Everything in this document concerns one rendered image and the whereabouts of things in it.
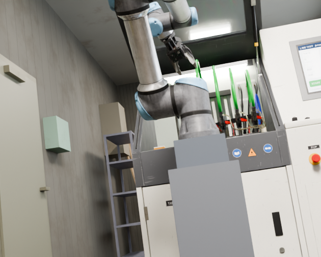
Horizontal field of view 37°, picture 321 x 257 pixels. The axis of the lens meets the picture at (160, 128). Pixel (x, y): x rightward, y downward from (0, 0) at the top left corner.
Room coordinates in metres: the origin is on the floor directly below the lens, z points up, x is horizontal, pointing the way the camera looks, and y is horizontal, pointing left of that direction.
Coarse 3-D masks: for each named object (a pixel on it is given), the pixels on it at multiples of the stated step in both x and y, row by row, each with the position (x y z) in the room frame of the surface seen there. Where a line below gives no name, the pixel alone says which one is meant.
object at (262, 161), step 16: (240, 144) 2.13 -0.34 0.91; (256, 144) 2.12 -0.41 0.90; (272, 144) 2.11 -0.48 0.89; (144, 160) 2.19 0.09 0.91; (160, 160) 2.18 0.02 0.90; (240, 160) 2.13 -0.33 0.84; (256, 160) 2.12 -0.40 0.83; (272, 160) 2.11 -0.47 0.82; (144, 176) 2.19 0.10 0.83; (160, 176) 2.18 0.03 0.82
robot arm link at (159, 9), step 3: (150, 3) 1.96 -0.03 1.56; (153, 3) 1.93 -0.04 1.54; (156, 3) 1.93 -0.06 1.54; (150, 6) 1.92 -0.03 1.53; (153, 6) 1.92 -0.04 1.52; (156, 6) 1.93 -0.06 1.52; (159, 6) 1.94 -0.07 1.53; (150, 9) 1.92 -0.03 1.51; (153, 9) 1.92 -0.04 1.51; (156, 9) 1.93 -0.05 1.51; (159, 9) 1.94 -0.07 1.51; (147, 12) 1.93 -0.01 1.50; (150, 12) 1.92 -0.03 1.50; (159, 12) 1.93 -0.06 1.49; (162, 12) 1.95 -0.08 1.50; (147, 15) 1.93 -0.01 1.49
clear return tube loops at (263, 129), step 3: (258, 111) 2.34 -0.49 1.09; (225, 114) 2.39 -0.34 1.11; (246, 114) 2.31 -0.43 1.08; (261, 114) 2.26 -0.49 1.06; (246, 117) 2.27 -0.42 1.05; (261, 117) 2.25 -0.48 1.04; (231, 123) 2.28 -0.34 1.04; (249, 123) 2.26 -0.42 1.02; (264, 123) 2.25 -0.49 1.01; (252, 126) 2.33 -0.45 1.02; (261, 126) 2.34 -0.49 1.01; (264, 126) 2.26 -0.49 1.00; (234, 129) 2.28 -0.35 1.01; (237, 129) 2.30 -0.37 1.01; (240, 129) 2.31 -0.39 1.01; (243, 129) 2.32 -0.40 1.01; (261, 129) 2.33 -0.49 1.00; (264, 129) 2.33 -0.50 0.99; (261, 132) 2.34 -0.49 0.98
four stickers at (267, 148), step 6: (264, 144) 2.11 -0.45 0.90; (270, 144) 2.11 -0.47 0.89; (234, 150) 2.13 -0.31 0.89; (240, 150) 2.13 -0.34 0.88; (252, 150) 2.12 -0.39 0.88; (264, 150) 2.11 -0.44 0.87; (270, 150) 2.11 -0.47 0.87; (234, 156) 2.13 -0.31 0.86; (240, 156) 2.13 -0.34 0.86; (252, 156) 2.12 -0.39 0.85
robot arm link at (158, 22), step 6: (156, 12) 1.91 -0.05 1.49; (168, 12) 1.87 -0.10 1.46; (150, 18) 1.86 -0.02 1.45; (156, 18) 1.86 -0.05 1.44; (162, 18) 1.86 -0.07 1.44; (168, 18) 1.85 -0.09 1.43; (150, 24) 1.85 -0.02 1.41; (156, 24) 1.85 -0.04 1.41; (162, 24) 1.86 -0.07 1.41; (168, 24) 1.86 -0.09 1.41; (156, 30) 1.86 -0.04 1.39; (162, 30) 1.87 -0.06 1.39; (168, 30) 1.89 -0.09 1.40; (156, 36) 1.88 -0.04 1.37
